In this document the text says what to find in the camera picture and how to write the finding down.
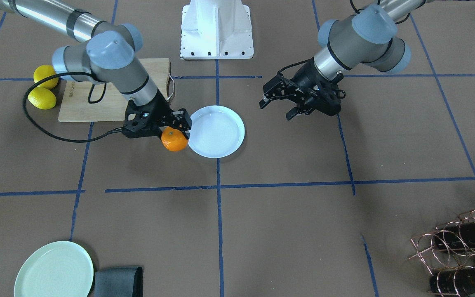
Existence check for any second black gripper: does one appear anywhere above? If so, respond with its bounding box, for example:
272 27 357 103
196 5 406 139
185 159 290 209
121 90 172 139

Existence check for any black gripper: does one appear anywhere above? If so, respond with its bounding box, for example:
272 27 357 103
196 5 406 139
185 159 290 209
285 58 341 121

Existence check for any orange mandarin fruit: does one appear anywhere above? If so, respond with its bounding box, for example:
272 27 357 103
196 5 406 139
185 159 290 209
160 127 189 152

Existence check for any light blue plate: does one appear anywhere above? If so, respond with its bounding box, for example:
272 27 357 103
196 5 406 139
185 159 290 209
188 105 245 158

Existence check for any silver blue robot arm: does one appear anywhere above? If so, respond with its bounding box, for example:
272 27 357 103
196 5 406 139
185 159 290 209
285 0 426 120

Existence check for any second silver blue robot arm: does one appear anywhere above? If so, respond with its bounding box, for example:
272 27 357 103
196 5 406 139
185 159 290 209
0 0 173 138

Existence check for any light green plate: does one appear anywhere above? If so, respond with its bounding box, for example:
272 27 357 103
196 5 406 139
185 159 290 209
14 241 94 297

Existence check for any bamboo cutting board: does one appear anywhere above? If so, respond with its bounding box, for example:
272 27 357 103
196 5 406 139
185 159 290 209
58 58 170 123

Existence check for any lower yellow lemon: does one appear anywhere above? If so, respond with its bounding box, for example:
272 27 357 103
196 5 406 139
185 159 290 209
26 87 57 110

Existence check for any yellow lemon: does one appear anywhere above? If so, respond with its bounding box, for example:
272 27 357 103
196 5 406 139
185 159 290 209
26 87 57 110
33 65 60 90

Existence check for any upper yellow lemon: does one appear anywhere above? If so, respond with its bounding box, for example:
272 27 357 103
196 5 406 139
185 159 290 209
33 65 60 90

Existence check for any folded dark grey cloth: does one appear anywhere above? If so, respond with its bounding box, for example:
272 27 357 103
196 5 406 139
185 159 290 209
94 266 143 297

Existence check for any dark wine bottle upper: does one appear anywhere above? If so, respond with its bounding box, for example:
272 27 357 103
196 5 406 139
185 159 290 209
434 221 475 250

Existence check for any dark wine bottle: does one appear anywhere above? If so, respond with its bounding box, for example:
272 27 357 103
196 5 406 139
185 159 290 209
429 268 475 297
434 221 475 250

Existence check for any dark wine bottle lower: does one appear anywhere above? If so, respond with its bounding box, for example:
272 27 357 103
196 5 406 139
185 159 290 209
429 268 475 297

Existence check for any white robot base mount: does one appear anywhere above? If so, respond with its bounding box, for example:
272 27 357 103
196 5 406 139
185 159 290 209
180 0 254 60

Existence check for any copper wire bottle rack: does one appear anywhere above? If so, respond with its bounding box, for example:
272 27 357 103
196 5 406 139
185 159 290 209
411 210 475 297

